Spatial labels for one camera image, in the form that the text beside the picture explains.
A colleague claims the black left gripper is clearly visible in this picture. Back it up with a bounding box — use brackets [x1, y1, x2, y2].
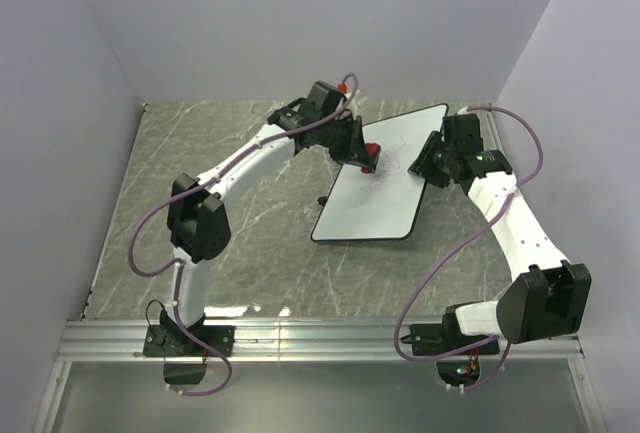
[319, 116, 373, 170]

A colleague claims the white whiteboard black frame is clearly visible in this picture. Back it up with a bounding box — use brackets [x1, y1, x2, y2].
[311, 104, 449, 243]

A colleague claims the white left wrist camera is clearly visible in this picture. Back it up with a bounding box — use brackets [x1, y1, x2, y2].
[337, 83, 368, 117]

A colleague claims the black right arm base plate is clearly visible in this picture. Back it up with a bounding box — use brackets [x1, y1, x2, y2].
[400, 321, 500, 358]

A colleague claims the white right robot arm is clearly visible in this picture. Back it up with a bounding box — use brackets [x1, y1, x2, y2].
[409, 106, 592, 353]

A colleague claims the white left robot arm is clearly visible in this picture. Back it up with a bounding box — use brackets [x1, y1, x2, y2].
[166, 81, 381, 355]

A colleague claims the red whiteboard eraser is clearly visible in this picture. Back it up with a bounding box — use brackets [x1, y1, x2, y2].
[361, 142, 381, 174]

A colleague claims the aluminium mounting rail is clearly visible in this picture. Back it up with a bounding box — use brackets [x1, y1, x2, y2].
[54, 316, 586, 363]

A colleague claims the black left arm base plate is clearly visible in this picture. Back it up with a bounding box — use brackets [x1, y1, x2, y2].
[142, 324, 235, 358]

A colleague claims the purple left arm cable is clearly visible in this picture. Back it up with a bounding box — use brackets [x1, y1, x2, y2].
[128, 72, 361, 397]

